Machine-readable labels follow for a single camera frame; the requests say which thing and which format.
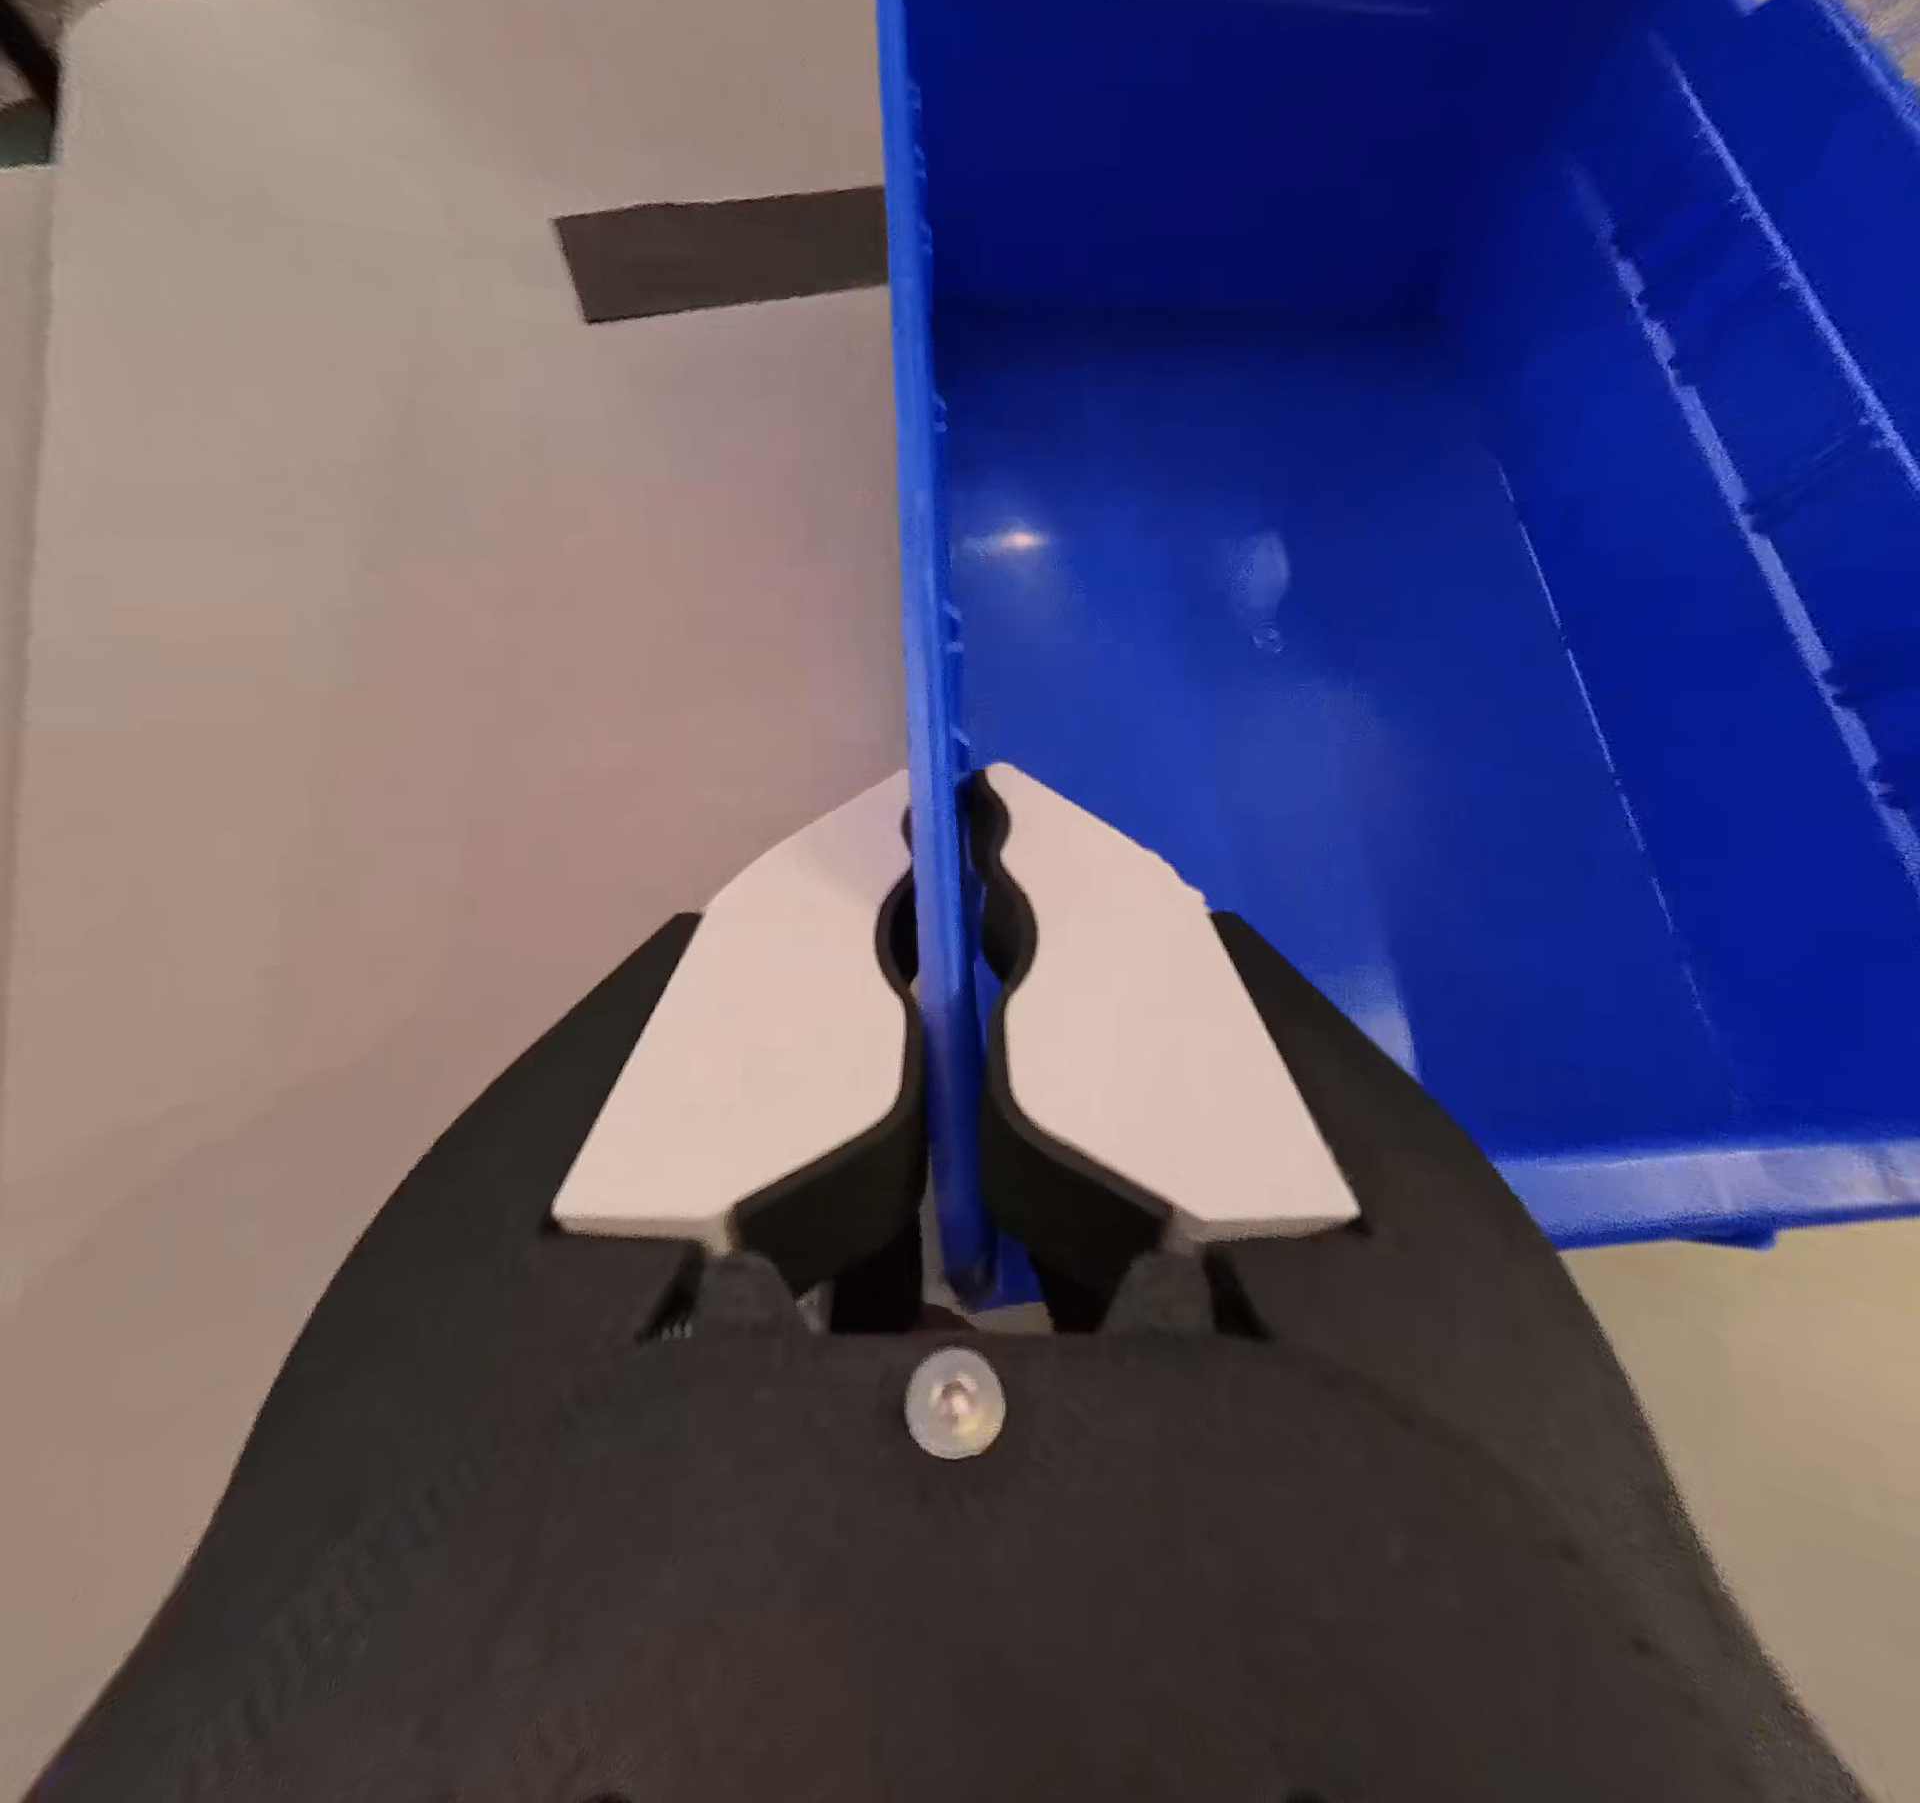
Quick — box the black tape strip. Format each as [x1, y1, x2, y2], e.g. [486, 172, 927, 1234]
[555, 187, 892, 325]

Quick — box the blue plastic bin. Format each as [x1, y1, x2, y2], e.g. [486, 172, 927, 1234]
[870, 0, 1920, 1312]

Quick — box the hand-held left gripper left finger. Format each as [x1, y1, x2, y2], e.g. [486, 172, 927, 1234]
[552, 768, 927, 1303]

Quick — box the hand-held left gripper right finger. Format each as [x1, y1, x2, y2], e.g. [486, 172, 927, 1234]
[958, 765, 1361, 1327]

